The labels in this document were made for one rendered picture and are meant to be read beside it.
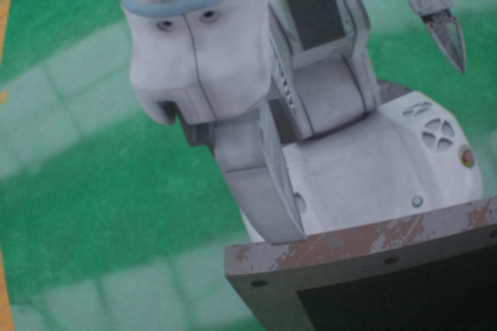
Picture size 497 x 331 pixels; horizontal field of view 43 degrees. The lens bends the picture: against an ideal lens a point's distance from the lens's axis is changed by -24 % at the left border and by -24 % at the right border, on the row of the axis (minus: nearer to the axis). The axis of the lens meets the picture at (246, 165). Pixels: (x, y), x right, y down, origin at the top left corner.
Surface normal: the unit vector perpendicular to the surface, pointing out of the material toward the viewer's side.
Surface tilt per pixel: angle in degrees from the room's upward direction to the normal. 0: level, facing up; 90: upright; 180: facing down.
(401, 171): 0
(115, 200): 0
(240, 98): 90
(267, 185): 90
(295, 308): 90
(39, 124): 0
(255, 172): 88
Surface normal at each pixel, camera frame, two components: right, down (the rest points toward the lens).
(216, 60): -0.11, 0.11
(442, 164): -0.25, -0.53
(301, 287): 0.00, 0.84
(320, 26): 0.34, 0.81
